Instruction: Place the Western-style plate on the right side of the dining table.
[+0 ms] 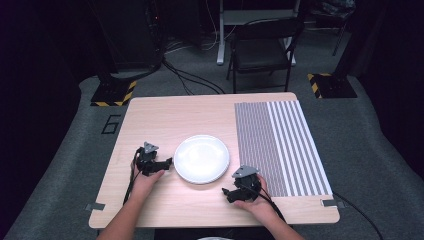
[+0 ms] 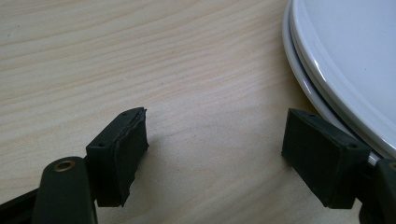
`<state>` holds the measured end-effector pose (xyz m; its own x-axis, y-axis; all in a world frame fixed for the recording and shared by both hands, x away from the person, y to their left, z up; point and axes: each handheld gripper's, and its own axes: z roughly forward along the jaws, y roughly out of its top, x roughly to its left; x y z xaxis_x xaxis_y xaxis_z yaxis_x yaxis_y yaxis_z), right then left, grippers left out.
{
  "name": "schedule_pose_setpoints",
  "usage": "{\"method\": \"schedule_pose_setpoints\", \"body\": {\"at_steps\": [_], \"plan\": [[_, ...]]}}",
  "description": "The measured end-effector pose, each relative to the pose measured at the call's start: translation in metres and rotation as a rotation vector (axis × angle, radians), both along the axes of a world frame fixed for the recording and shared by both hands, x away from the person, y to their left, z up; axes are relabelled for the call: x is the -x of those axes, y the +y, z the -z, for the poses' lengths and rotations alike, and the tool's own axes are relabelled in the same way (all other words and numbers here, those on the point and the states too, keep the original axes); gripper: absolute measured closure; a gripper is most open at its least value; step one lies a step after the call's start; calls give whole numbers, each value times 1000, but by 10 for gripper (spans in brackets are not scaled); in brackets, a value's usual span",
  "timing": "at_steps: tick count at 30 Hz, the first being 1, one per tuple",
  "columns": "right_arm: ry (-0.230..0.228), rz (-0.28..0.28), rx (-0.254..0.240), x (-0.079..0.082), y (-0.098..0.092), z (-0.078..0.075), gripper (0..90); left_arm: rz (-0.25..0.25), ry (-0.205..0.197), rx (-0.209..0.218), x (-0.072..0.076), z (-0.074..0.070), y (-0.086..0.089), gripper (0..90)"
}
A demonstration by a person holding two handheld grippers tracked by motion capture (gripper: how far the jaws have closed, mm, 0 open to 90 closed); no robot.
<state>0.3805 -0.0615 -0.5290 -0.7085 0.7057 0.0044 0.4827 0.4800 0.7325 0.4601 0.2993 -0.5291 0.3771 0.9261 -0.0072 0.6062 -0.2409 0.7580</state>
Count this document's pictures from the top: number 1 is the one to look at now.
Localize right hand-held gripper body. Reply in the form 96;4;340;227
231;165;263;202

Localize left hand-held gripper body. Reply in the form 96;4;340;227
134;141;162;177

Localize person's left hand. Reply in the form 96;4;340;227
130;159;166;200

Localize person's right hand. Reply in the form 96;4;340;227
232;173;278;222

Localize white plate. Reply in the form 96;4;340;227
173;134;231;185

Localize grey white striped mat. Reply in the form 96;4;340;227
234;99;334;198

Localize black stand base striped tape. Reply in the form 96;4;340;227
90;79;138;108
306;72;358;100

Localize grey tape piece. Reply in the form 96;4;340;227
84;202;107;212
320;198;346;210

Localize black equipment cabinet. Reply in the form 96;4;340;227
94;0;165;73

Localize black folding chair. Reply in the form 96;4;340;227
225;16;306;94

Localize right hand-held gripper cable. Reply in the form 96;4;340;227
243;184;288;224

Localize hand-held gripper cable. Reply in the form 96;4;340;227
243;184;288;224
122;147;144;206

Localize left hand-held gripper cable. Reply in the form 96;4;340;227
122;147;144;206

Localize black floor cable bundle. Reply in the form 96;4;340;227
161;56;226;96

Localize white desk frame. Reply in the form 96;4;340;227
215;0;301;67

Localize white hanging cables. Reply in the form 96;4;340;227
199;0;238;52

